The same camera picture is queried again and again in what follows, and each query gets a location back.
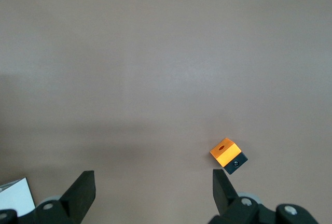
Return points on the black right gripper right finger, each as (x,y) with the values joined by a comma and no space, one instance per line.
(225,203)

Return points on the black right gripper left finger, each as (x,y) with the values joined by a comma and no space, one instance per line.
(77,198)

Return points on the white drawer cabinet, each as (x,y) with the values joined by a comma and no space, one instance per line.
(15,198)

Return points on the orange and black box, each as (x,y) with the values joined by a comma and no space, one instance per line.
(225,152)

